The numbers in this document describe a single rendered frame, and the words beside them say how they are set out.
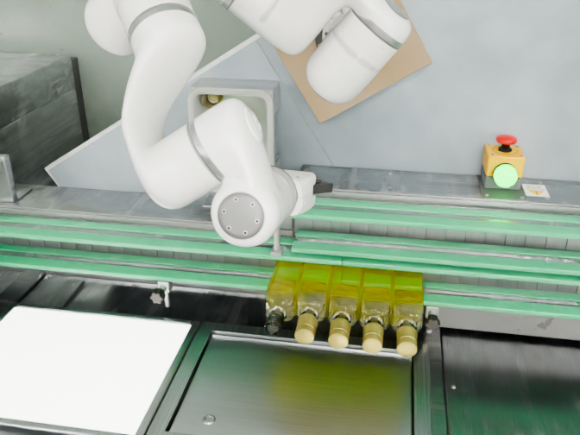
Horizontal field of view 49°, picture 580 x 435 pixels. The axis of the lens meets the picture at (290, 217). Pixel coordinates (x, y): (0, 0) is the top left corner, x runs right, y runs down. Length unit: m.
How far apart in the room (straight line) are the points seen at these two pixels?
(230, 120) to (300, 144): 0.73
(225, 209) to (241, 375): 0.61
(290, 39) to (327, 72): 0.07
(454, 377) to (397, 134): 0.50
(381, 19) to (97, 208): 0.79
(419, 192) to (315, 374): 0.41
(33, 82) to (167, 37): 1.32
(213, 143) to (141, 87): 0.13
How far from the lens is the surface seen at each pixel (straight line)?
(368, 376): 1.22
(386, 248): 1.25
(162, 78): 0.75
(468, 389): 1.29
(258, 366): 1.24
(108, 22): 0.84
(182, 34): 0.74
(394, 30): 0.96
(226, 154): 0.65
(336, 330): 1.09
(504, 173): 1.28
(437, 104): 1.33
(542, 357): 1.41
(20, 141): 1.98
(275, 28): 0.96
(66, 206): 1.49
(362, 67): 0.97
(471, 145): 1.36
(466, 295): 1.32
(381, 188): 1.27
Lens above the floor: 2.03
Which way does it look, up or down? 62 degrees down
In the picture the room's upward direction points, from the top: 159 degrees counter-clockwise
